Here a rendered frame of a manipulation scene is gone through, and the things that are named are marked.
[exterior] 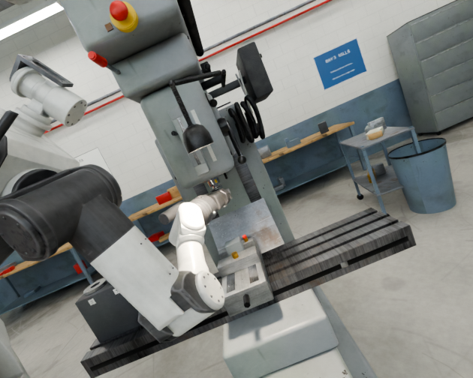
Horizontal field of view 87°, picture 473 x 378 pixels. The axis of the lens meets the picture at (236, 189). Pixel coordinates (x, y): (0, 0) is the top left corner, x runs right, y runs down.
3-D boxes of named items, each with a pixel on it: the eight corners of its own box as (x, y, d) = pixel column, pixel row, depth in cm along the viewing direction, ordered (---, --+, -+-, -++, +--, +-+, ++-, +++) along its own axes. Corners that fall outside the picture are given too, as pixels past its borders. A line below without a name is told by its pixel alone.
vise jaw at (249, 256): (260, 262, 86) (256, 252, 86) (221, 278, 87) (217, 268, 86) (259, 254, 92) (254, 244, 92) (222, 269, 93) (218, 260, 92)
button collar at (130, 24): (140, 22, 58) (128, -5, 57) (117, 33, 58) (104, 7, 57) (143, 26, 60) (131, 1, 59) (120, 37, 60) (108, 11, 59)
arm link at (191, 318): (212, 247, 64) (232, 319, 49) (183, 268, 65) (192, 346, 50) (184, 227, 57) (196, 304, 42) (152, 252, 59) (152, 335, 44)
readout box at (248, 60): (276, 89, 104) (257, 38, 100) (256, 98, 104) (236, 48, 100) (269, 97, 123) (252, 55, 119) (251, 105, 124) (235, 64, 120)
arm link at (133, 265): (222, 332, 41) (127, 232, 37) (164, 370, 43) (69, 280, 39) (227, 288, 52) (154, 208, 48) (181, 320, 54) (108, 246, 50)
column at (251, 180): (344, 352, 147) (239, 100, 120) (270, 381, 149) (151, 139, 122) (314, 299, 197) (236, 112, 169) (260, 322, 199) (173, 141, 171)
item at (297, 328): (341, 346, 75) (328, 314, 72) (236, 388, 76) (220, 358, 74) (296, 265, 124) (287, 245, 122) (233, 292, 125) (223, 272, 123)
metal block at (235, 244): (245, 255, 92) (239, 241, 91) (231, 261, 93) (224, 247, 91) (245, 249, 97) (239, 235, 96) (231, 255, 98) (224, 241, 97)
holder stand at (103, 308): (152, 320, 94) (127, 276, 90) (99, 343, 94) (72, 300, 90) (160, 301, 106) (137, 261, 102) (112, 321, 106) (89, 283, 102)
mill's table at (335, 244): (417, 245, 84) (410, 224, 82) (91, 379, 89) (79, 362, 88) (376, 223, 107) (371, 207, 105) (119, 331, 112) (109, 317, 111)
